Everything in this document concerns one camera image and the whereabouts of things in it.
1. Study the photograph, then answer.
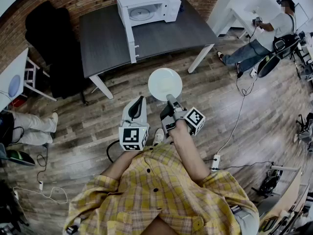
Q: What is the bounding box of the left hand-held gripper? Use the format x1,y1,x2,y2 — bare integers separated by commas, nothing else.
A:
119,95,150,151

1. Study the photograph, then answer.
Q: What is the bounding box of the white power strip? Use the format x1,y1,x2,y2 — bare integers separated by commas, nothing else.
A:
211,155,221,172

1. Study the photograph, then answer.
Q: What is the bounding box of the blue round plate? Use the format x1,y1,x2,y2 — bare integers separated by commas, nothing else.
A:
8,74,22,98

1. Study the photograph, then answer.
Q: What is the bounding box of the long floor cable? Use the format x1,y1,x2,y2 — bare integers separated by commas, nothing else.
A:
217,70,258,156

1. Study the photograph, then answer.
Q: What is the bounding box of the black metal equipment stand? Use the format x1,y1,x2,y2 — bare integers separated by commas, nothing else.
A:
292,113,313,152

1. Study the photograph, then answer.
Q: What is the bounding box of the white round plate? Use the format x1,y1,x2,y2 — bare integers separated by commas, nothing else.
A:
148,68,183,102

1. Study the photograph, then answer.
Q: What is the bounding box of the light wooden desk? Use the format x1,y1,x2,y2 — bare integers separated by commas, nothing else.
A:
259,167,312,235

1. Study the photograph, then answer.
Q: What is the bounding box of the dark table with white legs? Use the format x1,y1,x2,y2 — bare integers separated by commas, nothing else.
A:
78,0,220,100

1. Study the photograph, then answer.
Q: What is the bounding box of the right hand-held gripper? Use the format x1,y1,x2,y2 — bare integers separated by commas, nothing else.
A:
160,94,206,139

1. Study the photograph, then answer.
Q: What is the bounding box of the white desk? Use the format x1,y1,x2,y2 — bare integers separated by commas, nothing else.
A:
212,0,274,39

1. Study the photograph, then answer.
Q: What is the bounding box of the yellow plaid shirt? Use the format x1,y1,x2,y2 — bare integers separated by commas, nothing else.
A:
64,143,260,235

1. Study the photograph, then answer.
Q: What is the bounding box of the white side table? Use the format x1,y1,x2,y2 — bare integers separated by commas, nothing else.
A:
0,47,57,112

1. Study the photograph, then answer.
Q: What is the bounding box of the person's white shoe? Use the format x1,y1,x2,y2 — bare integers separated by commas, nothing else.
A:
153,128,165,146

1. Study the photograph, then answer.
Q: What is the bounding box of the white charger with cable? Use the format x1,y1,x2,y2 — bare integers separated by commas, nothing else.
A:
13,180,68,205

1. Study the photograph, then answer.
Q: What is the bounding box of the person's left forearm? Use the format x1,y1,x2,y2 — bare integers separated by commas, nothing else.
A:
100,149,137,181

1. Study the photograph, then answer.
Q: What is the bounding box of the thick black cable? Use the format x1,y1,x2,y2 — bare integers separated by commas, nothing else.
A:
106,140,122,163

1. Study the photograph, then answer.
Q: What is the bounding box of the black and green chair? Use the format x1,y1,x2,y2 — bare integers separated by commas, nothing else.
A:
257,54,282,78

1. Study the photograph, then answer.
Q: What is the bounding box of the thin black cable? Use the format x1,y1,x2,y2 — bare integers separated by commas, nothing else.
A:
36,145,48,183

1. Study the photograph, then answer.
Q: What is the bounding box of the person's right forearm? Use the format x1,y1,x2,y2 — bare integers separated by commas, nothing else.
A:
168,120,212,188

